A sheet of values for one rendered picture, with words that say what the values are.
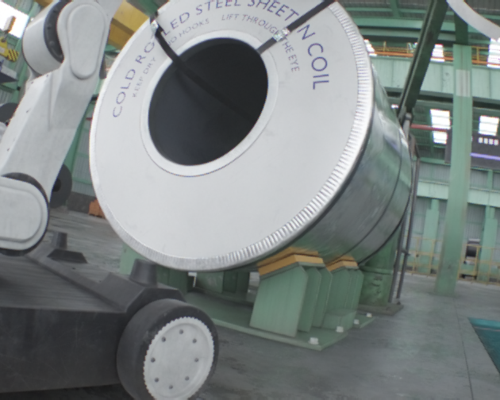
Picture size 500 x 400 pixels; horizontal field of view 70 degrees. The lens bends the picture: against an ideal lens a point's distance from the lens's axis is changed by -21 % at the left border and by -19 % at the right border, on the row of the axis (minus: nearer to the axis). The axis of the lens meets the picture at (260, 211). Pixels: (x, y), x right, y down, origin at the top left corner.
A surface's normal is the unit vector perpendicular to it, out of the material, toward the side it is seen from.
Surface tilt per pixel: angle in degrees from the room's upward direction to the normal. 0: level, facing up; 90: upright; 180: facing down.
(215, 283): 90
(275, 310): 90
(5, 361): 90
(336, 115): 90
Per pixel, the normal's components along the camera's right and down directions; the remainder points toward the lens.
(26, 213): 0.80, 0.11
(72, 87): 0.73, 0.51
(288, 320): -0.43, -0.14
